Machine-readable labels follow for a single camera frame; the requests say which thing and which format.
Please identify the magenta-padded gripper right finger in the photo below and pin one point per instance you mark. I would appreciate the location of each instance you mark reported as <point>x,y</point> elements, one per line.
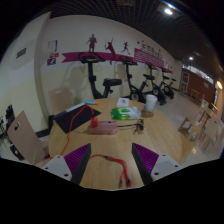
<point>165,165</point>

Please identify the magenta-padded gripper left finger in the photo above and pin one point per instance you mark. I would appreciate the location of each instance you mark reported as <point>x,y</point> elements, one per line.
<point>58,165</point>

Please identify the red charger block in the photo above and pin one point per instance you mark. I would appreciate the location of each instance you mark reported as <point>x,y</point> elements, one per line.
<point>94,122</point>

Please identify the group of wooden chairs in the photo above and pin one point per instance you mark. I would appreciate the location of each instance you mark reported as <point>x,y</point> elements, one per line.
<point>185,126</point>

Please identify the brown paper cup holder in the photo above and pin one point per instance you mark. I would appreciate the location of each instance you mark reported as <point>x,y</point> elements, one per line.
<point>146,114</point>

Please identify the white lidded cup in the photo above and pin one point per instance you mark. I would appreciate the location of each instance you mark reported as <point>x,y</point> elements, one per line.
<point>150,103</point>

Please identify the green wet wipes pack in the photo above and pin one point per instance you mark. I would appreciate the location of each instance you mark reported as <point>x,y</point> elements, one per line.
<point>125,113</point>

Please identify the blue and orange tube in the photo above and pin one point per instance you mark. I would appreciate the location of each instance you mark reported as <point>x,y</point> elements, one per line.
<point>90,102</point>

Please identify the small white box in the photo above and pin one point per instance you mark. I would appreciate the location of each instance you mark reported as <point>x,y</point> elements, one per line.
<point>122,102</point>

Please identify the row of black exercise bikes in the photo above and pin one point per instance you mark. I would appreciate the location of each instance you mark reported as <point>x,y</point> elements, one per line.
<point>90,76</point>

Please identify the group of ceiling lights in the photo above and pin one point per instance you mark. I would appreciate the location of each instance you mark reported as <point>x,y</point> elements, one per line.
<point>168,11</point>

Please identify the grey wall vent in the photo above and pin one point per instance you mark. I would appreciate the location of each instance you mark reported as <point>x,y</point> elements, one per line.
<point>21,52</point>

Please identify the group of wall posters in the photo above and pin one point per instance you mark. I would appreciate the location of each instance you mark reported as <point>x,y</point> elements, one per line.
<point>52,45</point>

